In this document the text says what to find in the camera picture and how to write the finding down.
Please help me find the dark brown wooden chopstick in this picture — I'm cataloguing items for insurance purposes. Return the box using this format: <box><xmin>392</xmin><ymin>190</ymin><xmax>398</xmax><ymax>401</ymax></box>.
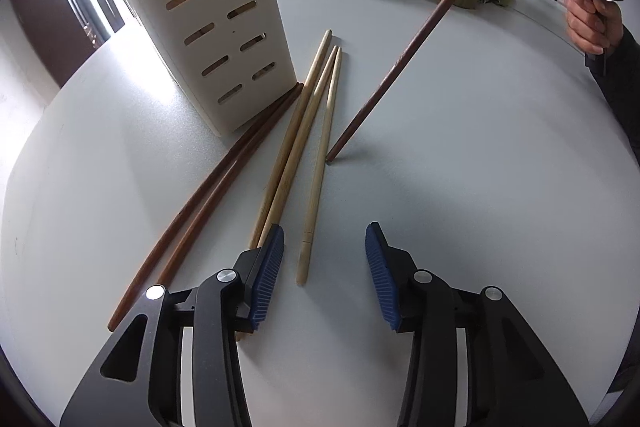
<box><xmin>326</xmin><ymin>0</ymin><xmax>456</xmax><ymax>165</ymax></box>

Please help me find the light bamboo chopstick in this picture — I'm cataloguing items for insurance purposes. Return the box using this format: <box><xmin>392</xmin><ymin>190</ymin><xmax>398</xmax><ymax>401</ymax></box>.
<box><xmin>296</xmin><ymin>46</ymin><xmax>343</xmax><ymax>286</ymax></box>
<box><xmin>234</xmin><ymin>43</ymin><xmax>340</xmax><ymax>343</ymax></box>

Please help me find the light bamboo chopstick diagonal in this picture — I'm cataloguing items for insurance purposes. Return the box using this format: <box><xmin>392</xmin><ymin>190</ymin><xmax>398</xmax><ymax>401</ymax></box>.
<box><xmin>248</xmin><ymin>29</ymin><xmax>333</xmax><ymax>249</ymax></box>

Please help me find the person right forearm dark sleeve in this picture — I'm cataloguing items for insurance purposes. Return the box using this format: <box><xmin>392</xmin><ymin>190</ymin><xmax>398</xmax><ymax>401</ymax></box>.
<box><xmin>586</xmin><ymin>27</ymin><xmax>640</xmax><ymax>160</ymax></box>

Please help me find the person right hand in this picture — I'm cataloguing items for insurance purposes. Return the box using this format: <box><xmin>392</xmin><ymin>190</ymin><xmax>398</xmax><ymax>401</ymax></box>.
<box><xmin>564</xmin><ymin>0</ymin><xmax>624</xmax><ymax>55</ymax></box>

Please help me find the dark brown chopstick long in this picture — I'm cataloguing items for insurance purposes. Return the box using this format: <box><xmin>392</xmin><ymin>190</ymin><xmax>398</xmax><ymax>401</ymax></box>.
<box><xmin>154</xmin><ymin>86</ymin><xmax>305</xmax><ymax>289</ymax></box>

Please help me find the dark brown chopstick lower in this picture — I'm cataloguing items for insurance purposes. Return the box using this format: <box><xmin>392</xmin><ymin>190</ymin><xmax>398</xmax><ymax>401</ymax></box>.
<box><xmin>107</xmin><ymin>82</ymin><xmax>304</xmax><ymax>332</ymax></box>

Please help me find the white plastic utensil holder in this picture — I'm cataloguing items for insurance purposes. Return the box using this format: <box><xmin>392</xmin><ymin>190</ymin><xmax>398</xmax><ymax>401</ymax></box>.
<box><xmin>127</xmin><ymin>0</ymin><xmax>297</xmax><ymax>135</ymax></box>

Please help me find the dark brown wooden cabinet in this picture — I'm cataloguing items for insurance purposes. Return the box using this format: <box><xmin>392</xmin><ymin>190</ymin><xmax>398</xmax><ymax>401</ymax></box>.
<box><xmin>11</xmin><ymin>0</ymin><xmax>101</xmax><ymax>88</ymax></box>

